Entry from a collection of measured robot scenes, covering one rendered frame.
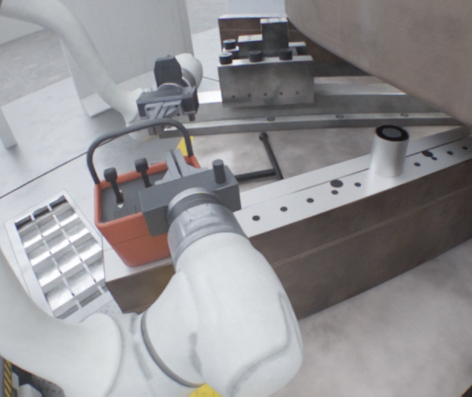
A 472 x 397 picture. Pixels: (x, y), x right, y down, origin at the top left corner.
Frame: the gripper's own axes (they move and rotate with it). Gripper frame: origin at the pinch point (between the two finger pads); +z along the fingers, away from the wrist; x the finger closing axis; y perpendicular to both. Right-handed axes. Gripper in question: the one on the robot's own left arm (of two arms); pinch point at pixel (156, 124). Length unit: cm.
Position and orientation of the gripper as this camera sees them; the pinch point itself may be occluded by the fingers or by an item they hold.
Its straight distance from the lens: 69.4
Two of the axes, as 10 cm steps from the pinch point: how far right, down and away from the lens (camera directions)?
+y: 1.1, 7.7, 6.3
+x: -9.9, 0.5, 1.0
